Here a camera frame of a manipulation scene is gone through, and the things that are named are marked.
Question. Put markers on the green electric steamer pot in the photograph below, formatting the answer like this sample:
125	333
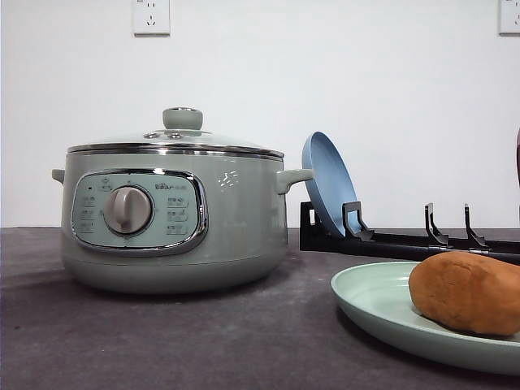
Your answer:
174	218

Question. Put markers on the white wall socket right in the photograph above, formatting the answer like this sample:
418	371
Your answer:
509	18

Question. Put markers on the pink plate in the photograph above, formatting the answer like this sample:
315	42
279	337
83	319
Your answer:
517	157

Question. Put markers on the glass steamer lid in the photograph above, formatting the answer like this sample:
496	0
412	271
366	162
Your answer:
182	133

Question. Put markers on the brown potato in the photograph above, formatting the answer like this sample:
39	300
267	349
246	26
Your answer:
468	291

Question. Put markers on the white wall socket left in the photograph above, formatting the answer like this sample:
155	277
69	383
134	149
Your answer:
151	18

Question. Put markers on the green plate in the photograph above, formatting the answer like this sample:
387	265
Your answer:
376	298

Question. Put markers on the black plate rack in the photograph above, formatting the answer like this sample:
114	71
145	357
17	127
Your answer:
357	238

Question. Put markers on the white wall socket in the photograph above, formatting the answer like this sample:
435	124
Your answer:
151	18
509	18

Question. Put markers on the blue plate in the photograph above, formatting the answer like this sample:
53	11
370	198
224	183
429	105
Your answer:
332	182

